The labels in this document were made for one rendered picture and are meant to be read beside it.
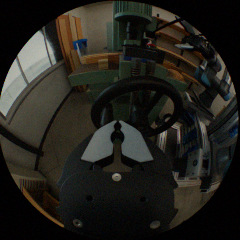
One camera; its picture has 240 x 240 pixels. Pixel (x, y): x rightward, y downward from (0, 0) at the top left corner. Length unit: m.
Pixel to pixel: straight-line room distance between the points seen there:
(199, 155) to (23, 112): 1.74
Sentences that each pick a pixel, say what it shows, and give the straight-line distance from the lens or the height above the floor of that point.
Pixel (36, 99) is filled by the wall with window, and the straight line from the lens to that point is 1.49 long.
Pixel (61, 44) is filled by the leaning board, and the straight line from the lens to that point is 1.85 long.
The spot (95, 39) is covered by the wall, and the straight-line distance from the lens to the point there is 2.96.
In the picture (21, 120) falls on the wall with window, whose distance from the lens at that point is 1.40.
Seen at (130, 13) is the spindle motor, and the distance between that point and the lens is 0.42.
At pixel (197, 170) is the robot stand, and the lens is 0.43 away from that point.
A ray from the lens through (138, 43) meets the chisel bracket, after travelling 0.43.
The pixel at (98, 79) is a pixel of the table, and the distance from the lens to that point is 0.35.
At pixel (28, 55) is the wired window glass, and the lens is 1.64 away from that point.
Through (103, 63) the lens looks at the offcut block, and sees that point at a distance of 0.33.
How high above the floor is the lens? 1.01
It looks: 57 degrees down
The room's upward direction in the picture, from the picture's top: 2 degrees clockwise
